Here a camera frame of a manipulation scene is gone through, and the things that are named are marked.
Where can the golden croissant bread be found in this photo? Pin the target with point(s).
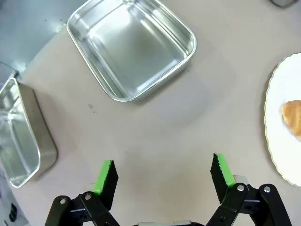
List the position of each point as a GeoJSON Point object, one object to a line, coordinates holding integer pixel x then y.
{"type": "Point", "coordinates": [292, 117]}

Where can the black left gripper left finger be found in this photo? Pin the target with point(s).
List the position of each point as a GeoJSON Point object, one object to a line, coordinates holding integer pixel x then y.
{"type": "Point", "coordinates": [107, 186]}

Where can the white equipment box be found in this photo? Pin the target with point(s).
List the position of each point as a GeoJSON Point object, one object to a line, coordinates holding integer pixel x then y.
{"type": "Point", "coordinates": [9, 202]}

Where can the white scalloped plate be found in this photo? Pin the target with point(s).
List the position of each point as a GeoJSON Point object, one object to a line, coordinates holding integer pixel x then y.
{"type": "Point", "coordinates": [277, 94]}

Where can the rectangular steel container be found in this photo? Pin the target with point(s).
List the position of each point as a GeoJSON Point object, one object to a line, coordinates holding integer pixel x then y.
{"type": "Point", "coordinates": [141, 58]}
{"type": "Point", "coordinates": [14, 141]}

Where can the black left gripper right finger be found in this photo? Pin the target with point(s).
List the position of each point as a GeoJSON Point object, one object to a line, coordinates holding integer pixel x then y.
{"type": "Point", "coordinates": [223, 183]}

